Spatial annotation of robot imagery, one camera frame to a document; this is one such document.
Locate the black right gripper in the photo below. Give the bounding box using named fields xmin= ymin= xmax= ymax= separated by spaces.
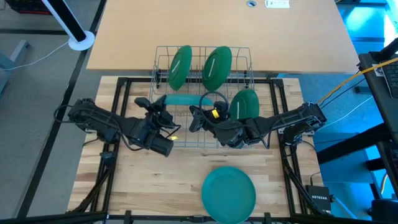
xmin=189 ymin=102 xmax=233 ymax=133

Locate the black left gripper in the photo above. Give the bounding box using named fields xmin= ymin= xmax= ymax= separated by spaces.
xmin=134 ymin=95 xmax=180 ymax=130

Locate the teal plate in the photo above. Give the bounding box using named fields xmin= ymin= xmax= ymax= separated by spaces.
xmin=201 ymin=166 xmax=257 ymax=224
xmin=154 ymin=94 xmax=215 ymax=107

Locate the dark green plate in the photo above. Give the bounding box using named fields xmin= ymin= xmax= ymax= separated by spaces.
xmin=228 ymin=88 xmax=261 ymax=121
xmin=168 ymin=45 xmax=193 ymax=91
xmin=201 ymin=45 xmax=233 ymax=92

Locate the tan wooden desk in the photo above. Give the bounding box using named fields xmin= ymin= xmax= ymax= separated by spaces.
xmin=86 ymin=0 xmax=361 ymax=75

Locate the black white pole stand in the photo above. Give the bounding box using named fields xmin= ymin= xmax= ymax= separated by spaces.
xmin=41 ymin=0 xmax=96 ymax=52

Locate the white power socket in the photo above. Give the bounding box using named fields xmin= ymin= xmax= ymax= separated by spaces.
xmin=264 ymin=0 xmax=290 ymax=9

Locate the grey metal furniture foot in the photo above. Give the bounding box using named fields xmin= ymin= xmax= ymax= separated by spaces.
xmin=9 ymin=39 xmax=31 ymax=63

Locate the dark red black crate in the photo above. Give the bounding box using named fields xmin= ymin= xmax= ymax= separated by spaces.
xmin=4 ymin=0 xmax=52 ymax=16

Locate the black equipment stand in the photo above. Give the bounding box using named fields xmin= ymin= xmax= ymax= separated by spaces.
xmin=317 ymin=37 xmax=398 ymax=200

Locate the black rounded case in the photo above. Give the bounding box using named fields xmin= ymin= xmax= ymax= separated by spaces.
xmin=369 ymin=198 xmax=398 ymax=224

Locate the grey wire dish rack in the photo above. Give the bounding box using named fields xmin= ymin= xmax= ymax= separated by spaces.
xmin=149 ymin=45 xmax=256 ymax=149

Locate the black aluminium frame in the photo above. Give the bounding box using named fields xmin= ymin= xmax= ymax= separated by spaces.
xmin=0 ymin=76 xmax=398 ymax=224

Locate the white cable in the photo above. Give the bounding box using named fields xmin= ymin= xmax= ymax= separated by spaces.
xmin=4 ymin=42 xmax=70 ymax=71
xmin=326 ymin=95 xmax=374 ymax=125

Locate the black Netgear network switch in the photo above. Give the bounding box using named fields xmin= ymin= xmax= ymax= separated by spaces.
xmin=304 ymin=184 xmax=332 ymax=212

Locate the dark blue cable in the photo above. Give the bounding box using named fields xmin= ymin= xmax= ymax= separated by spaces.
xmin=320 ymin=77 xmax=366 ymax=110

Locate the yellow cable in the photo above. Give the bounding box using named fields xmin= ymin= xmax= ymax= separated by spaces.
xmin=317 ymin=57 xmax=398 ymax=105

